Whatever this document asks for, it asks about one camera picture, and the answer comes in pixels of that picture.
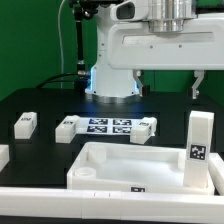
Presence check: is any white fiducial marker sheet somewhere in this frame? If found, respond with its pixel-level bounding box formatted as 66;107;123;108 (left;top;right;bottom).
77;117;140;135

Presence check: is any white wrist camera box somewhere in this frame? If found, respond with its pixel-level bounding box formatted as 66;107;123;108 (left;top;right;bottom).
110;0;149;21

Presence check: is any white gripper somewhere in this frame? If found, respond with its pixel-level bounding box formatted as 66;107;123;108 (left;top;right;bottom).
107;17;224;100

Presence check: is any white desk top tray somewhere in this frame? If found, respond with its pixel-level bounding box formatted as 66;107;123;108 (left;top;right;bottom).
67;142;215;195

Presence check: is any white right fence bar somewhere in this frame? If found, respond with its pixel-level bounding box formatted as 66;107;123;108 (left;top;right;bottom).
209;153;224;196

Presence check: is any white left fence block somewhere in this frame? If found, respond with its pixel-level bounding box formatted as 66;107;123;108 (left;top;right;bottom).
0;145;9;172

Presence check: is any white fence bar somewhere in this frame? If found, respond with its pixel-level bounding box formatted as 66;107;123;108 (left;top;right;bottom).
0;187;224;224
209;153;224;196

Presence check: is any white front fence bar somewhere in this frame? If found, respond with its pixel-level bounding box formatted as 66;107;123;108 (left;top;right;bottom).
0;187;224;224

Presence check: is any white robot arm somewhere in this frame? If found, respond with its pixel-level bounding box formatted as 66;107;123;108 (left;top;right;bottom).
69;0;224;103

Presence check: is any black camera pole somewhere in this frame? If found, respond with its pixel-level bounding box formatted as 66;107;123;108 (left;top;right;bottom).
69;0;90;93

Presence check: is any black cable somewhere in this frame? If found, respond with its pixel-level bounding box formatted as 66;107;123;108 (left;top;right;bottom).
35;72;81;89

